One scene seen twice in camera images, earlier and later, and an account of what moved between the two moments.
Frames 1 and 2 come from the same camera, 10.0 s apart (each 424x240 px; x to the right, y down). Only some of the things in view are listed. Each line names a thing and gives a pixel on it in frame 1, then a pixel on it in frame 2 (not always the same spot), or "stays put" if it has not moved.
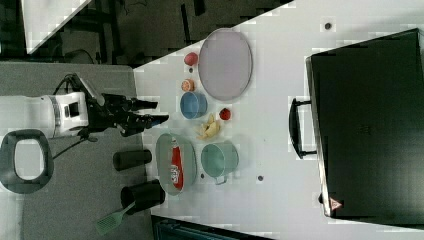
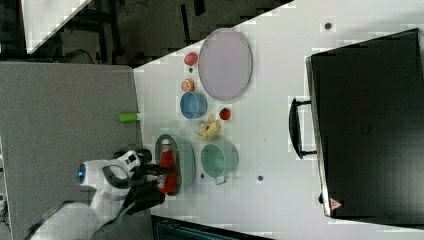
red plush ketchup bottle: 177,166 -> 167,182
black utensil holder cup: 146,195 stays put
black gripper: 115,111 -> 142,171
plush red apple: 191,58 stays put
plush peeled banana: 208,129 stays put
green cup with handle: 220,159 stays put
